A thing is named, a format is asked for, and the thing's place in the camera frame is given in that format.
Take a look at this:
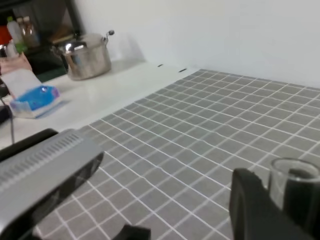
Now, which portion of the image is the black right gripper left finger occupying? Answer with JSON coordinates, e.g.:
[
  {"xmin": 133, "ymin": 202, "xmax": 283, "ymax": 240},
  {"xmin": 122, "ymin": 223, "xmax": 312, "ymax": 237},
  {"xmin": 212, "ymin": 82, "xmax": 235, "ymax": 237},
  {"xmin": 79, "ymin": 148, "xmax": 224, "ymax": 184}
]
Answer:
[{"xmin": 113, "ymin": 224, "xmax": 151, "ymax": 240}]

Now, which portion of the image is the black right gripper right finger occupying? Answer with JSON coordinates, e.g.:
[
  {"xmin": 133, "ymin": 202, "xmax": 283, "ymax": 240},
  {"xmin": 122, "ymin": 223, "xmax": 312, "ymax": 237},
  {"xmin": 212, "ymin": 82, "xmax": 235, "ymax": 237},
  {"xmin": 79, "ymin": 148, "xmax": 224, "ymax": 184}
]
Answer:
[{"xmin": 229, "ymin": 168, "xmax": 320, "ymax": 240}]

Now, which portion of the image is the clear glass test tube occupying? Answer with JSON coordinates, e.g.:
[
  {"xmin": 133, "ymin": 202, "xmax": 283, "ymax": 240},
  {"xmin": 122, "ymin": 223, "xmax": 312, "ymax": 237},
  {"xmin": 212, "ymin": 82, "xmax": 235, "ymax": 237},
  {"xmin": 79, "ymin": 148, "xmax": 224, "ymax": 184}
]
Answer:
[{"xmin": 268, "ymin": 157, "xmax": 320, "ymax": 213}]

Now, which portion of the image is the grey checked tablecloth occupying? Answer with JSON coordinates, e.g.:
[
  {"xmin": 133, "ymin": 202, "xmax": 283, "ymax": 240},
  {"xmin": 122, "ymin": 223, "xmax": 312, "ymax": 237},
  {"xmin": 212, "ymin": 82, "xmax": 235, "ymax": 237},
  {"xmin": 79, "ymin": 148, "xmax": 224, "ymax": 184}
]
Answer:
[{"xmin": 35, "ymin": 70, "xmax": 320, "ymax": 240}]

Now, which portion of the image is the blue white tissue pack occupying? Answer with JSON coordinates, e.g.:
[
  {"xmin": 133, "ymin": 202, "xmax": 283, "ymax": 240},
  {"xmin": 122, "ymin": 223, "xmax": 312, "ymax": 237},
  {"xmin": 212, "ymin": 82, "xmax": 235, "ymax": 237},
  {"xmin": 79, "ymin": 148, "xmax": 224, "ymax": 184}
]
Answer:
[{"xmin": 9, "ymin": 85, "xmax": 69, "ymax": 119}]

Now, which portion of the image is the stainless steel pot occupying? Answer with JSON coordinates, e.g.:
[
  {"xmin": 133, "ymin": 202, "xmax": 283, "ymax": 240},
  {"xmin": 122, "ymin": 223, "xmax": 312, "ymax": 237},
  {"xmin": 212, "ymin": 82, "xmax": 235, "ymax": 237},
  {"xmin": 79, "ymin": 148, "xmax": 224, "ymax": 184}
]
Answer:
[{"xmin": 52, "ymin": 30, "xmax": 115, "ymax": 81}]

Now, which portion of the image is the brown glass bottle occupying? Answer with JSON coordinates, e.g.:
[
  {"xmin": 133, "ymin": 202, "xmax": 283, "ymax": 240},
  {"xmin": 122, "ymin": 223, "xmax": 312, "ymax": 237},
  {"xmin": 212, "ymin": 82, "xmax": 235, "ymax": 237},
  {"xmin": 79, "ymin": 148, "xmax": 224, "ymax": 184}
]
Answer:
[{"xmin": 16, "ymin": 16, "xmax": 41, "ymax": 49}]

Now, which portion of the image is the bottle with green cap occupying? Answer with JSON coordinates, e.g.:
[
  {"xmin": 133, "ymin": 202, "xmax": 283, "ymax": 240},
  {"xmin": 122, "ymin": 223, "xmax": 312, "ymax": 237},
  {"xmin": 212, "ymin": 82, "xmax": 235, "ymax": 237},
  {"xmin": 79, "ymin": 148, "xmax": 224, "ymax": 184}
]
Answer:
[{"xmin": 7, "ymin": 16, "xmax": 28, "ymax": 54}]

